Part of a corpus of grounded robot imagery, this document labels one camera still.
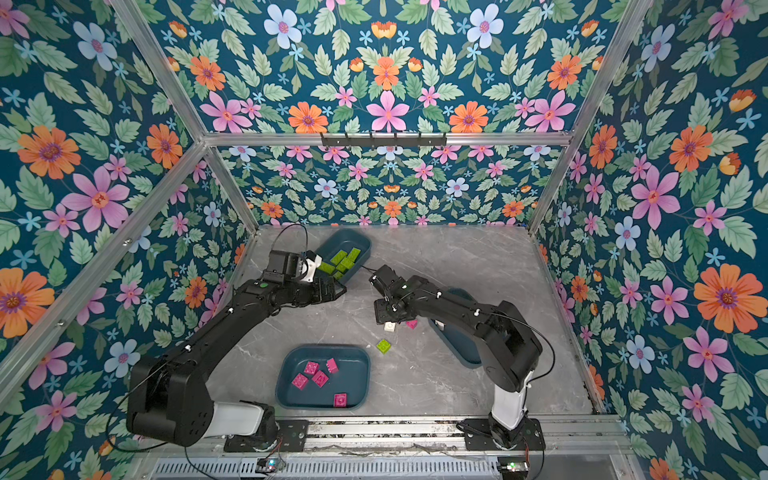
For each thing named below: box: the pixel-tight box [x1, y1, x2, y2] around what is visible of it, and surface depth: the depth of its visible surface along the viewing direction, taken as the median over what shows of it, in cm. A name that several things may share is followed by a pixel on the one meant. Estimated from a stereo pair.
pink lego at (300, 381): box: [291, 372, 309, 391], surface depth 82 cm
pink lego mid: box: [304, 361, 319, 375], surface depth 85 cm
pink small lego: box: [311, 370, 329, 388], surface depth 83 cm
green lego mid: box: [336, 256, 355, 273], surface depth 108 cm
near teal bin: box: [320, 344, 371, 410], surface depth 85 cm
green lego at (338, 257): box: [330, 250, 348, 266], surface depth 110 cm
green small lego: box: [376, 339, 392, 354], surface depth 90 cm
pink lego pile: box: [333, 393, 348, 408], surface depth 80 cm
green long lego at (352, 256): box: [344, 247, 361, 263], surface depth 112 cm
